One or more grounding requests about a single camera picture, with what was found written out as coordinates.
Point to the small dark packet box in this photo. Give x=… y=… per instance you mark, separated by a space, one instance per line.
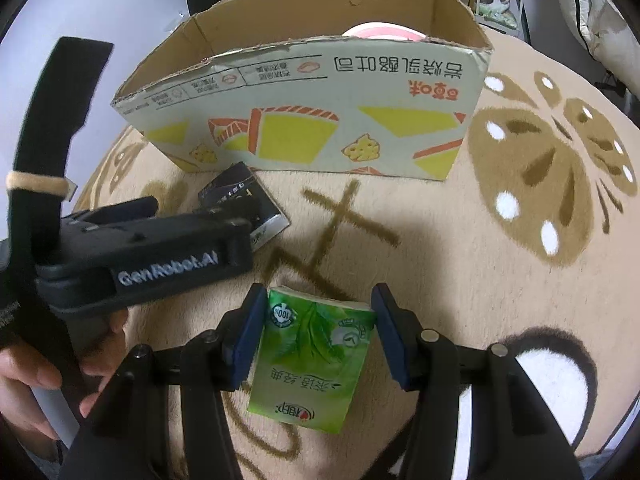
x=240 y=195

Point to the pink white round cushion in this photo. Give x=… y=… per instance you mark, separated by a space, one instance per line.
x=385 y=32

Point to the person's left hand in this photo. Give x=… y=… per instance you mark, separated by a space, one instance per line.
x=25 y=385

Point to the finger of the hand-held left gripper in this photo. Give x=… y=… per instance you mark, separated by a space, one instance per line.
x=120 y=210
x=165 y=237

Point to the folded white quilt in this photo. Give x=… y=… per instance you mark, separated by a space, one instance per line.
x=600 y=15

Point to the printed cardboard box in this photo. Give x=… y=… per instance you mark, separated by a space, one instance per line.
x=300 y=130

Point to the beige patterned rug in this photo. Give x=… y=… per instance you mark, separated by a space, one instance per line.
x=450 y=260

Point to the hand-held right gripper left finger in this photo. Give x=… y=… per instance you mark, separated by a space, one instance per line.
x=250 y=337

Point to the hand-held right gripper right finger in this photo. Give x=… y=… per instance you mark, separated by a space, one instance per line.
x=395 y=342

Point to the green tissue pack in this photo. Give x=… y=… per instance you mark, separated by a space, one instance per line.
x=305 y=360

